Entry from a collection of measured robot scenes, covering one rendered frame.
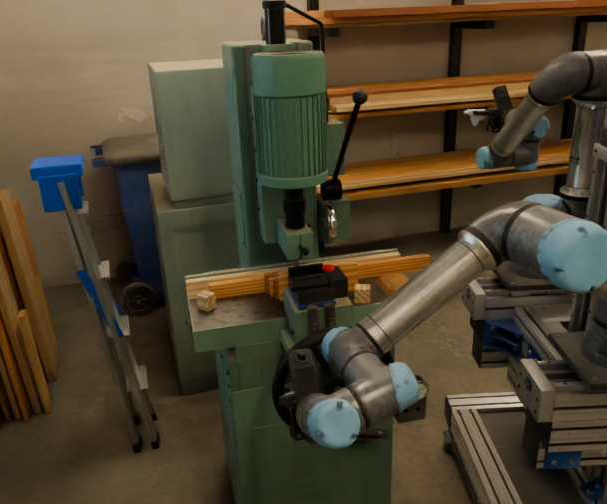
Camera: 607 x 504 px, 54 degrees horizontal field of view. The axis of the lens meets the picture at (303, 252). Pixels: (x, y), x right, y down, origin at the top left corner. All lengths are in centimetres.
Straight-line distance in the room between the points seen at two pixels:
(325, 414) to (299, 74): 77
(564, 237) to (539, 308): 93
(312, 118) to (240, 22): 245
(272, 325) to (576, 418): 75
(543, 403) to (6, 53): 323
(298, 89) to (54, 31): 253
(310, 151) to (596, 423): 93
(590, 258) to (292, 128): 71
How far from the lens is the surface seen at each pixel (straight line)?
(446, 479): 236
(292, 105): 139
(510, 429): 228
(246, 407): 157
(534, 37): 471
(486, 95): 387
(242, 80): 163
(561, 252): 103
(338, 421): 94
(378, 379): 99
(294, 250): 151
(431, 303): 110
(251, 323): 145
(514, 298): 193
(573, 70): 181
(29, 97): 381
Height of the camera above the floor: 160
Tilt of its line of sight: 22 degrees down
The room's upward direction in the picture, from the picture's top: 2 degrees counter-clockwise
